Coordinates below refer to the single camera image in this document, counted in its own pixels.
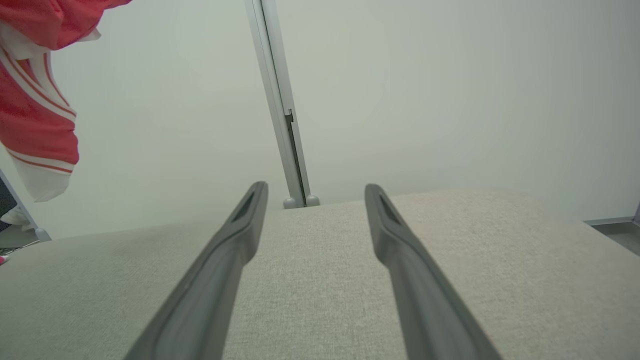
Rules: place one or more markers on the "red Bulls basketball jersey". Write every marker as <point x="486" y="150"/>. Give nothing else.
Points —
<point x="35" y="125"/>

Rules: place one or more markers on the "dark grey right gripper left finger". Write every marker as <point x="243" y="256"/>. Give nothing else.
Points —
<point x="210" y="290"/>

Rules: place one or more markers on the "grey metal baseboard strip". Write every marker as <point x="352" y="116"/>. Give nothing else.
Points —
<point x="610" y="221"/>

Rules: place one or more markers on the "grey cylindrical post foot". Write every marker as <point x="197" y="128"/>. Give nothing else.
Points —
<point x="313" y="200"/>
<point x="43" y="235"/>
<point x="289" y="203"/>

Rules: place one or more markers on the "grey metal partition post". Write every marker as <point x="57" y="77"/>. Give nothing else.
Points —
<point x="275" y="75"/>
<point x="20" y="205"/>

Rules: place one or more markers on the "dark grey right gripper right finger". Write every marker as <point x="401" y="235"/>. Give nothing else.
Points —
<point x="425" y="300"/>

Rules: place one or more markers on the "small white object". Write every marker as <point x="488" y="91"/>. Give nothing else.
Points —
<point x="15" y="218"/>

